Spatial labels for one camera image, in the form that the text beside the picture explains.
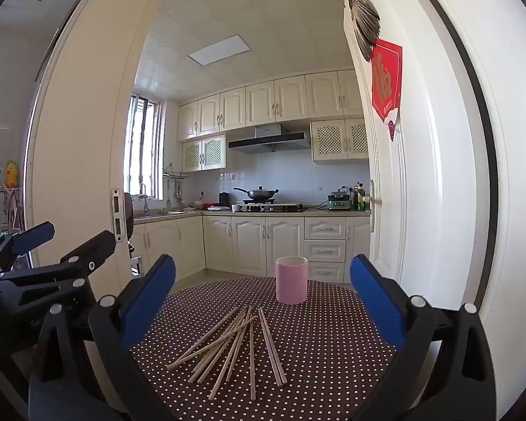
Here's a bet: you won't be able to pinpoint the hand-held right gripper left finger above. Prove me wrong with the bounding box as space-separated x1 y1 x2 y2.
28 253 177 421

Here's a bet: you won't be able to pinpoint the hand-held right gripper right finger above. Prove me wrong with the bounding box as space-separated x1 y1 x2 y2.
350 253 497 421

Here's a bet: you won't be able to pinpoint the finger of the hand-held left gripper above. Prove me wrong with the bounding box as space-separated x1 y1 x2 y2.
0 221 55 279
0 230 117 290

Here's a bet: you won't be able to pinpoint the pink cup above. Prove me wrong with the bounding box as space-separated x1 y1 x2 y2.
275 256 308 305

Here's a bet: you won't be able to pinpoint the pile of wooden chopsticks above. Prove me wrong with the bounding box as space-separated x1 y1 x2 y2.
167 305 288 401

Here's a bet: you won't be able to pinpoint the cluttered shelf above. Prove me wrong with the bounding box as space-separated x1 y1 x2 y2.
0 186 27 240

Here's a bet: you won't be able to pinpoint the metal rack cart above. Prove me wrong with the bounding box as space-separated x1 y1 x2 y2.
129 243 146 275

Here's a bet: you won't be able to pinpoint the steel sink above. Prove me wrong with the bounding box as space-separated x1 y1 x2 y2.
134 210 187 219

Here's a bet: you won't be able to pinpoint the brown polka dot tablecloth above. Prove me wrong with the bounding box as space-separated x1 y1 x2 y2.
129 277 397 421

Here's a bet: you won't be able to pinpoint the cluster of condiment bottles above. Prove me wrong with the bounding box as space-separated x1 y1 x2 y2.
353 181 371 211

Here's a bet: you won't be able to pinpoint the green electric cooker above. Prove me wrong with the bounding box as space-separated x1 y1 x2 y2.
328 188 355 211

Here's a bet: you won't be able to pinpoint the kitchen window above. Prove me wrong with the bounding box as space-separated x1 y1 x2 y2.
129 92 164 200

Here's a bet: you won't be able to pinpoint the white door with lock plate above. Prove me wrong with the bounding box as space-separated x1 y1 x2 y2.
24 0 176 273

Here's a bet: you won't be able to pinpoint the gas stove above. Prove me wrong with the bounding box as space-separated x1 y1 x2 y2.
232 202 308 213

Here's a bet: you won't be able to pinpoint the small cream lattice cabinet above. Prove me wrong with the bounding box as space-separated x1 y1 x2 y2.
182 134 226 172

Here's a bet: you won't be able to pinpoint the black wok with lid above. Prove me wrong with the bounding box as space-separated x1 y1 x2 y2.
234 185 279 202

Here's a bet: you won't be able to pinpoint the wide cream lattice cabinet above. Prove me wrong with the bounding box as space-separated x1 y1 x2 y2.
310 118 370 165

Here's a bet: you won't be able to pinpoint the range hood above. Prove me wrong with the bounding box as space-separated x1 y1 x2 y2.
228 123 311 155

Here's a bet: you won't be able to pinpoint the ceiling light panel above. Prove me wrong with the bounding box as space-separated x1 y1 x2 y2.
188 34 251 66

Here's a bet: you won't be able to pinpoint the metal fan-shaped door ornament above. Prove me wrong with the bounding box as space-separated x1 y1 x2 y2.
345 0 381 61

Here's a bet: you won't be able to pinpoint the metal door handle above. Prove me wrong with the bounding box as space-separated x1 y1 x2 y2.
364 180 383 246

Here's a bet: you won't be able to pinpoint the wall utensil rack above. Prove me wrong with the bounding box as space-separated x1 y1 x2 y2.
162 162 191 207

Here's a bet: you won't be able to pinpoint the white door with handle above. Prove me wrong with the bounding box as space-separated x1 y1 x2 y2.
344 0 509 421

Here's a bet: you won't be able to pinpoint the red wall poster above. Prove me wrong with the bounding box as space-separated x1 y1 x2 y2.
372 39 403 142

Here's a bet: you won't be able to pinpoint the cream upper wall cabinets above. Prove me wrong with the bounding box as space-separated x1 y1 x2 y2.
177 70 364 142

